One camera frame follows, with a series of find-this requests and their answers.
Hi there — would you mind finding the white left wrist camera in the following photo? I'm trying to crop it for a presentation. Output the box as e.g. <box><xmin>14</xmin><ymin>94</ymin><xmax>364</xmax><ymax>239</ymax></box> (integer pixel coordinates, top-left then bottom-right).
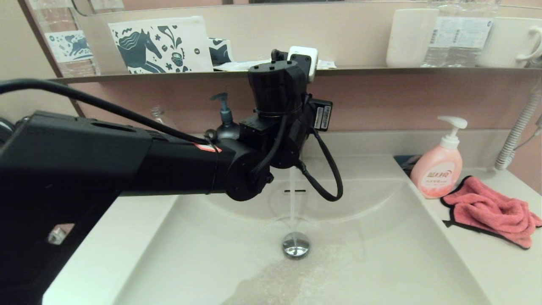
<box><xmin>287</xmin><ymin>46</ymin><xmax>318</xmax><ymax>83</ymax></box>

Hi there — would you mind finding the black smooth arm cable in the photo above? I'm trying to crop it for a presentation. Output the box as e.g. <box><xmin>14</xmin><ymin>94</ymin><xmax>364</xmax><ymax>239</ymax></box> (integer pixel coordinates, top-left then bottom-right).
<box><xmin>0</xmin><ymin>78</ymin><xmax>218</xmax><ymax>147</ymax></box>

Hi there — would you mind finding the clear bottle horse print label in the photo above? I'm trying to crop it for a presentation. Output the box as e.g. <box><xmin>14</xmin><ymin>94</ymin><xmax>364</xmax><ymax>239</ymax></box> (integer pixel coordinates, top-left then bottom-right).
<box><xmin>28</xmin><ymin>0</ymin><xmax>101</xmax><ymax>77</ymax></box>

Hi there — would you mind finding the chrome sink drain stopper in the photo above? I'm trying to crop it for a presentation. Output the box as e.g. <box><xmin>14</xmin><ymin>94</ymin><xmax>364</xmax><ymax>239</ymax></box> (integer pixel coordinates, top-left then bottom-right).
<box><xmin>282</xmin><ymin>231</ymin><xmax>311</xmax><ymax>260</ymax></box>

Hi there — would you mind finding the small teal patterned box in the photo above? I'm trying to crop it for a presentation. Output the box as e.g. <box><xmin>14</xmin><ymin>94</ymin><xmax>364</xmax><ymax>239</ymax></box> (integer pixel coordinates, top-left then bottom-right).
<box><xmin>207</xmin><ymin>38</ymin><xmax>232</xmax><ymax>66</ymax></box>

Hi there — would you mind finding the dark blue packet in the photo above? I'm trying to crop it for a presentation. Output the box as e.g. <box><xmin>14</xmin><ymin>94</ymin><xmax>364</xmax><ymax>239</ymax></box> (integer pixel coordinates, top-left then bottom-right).
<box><xmin>393</xmin><ymin>155</ymin><xmax>422</xmax><ymax>176</ymax></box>

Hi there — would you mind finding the wall mirror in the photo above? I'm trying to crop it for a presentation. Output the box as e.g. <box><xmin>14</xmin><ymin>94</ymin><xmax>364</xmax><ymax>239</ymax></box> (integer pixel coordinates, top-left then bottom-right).
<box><xmin>72</xmin><ymin>0</ymin><xmax>542</xmax><ymax>16</ymax></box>

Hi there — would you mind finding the grey pump soap bottle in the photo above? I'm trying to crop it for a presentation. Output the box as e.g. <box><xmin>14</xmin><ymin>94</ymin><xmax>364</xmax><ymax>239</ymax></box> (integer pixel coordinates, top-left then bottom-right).
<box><xmin>210</xmin><ymin>93</ymin><xmax>242</xmax><ymax>140</ymax></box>

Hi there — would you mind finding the white horse print pouch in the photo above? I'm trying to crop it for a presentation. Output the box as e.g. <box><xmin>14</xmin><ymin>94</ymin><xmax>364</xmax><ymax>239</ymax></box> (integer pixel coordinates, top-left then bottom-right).
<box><xmin>108</xmin><ymin>16</ymin><xmax>213</xmax><ymax>74</ymax></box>

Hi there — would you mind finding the white ceramic sink basin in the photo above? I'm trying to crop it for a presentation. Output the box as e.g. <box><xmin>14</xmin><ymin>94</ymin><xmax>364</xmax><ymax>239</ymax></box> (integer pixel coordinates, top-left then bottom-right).
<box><xmin>112</xmin><ymin>178</ymin><xmax>492</xmax><ymax>305</ymax></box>

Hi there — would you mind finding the white coiled cord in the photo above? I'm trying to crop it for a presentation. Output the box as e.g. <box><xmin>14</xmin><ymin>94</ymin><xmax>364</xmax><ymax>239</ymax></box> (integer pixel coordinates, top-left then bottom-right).
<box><xmin>493</xmin><ymin>80</ymin><xmax>542</xmax><ymax>171</ymax></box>

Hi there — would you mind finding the clear labelled water bottle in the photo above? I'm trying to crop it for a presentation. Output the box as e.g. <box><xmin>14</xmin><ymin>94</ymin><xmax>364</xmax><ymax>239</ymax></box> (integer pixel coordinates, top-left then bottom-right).
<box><xmin>455</xmin><ymin>0</ymin><xmax>500</xmax><ymax>68</ymax></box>
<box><xmin>420</xmin><ymin>0</ymin><xmax>462</xmax><ymax>68</ymax></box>

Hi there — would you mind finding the black braided looped cable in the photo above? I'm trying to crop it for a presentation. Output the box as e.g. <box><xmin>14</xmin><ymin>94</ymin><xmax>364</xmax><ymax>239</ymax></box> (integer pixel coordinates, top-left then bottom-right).
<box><xmin>296</xmin><ymin>127</ymin><xmax>343</xmax><ymax>202</ymax></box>

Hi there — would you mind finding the pink hand soap pump bottle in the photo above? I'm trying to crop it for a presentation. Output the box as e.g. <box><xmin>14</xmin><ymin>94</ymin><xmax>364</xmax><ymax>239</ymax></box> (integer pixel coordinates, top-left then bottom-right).
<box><xmin>409</xmin><ymin>116</ymin><xmax>468</xmax><ymax>200</ymax></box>

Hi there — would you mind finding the white mug with handle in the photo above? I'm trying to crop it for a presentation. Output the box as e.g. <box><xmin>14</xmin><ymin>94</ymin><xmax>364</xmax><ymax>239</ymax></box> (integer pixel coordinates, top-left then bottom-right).
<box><xmin>474</xmin><ymin>17</ymin><xmax>542</xmax><ymax>69</ymax></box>

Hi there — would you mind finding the metal wall shelf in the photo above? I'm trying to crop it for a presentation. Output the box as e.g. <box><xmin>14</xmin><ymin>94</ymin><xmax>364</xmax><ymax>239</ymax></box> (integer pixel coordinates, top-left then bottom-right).
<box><xmin>55</xmin><ymin>67</ymin><xmax>542</xmax><ymax>84</ymax></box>

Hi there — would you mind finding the white handleless cup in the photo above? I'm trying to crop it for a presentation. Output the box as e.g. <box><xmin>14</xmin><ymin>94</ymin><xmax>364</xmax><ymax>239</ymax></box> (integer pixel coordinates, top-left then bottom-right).
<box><xmin>385</xmin><ymin>8</ymin><xmax>439</xmax><ymax>68</ymax></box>

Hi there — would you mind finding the pink cloth black trim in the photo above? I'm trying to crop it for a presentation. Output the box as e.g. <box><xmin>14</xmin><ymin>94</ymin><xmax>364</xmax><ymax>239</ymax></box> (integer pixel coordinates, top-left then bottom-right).
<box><xmin>440</xmin><ymin>176</ymin><xmax>542</xmax><ymax>250</ymax></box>

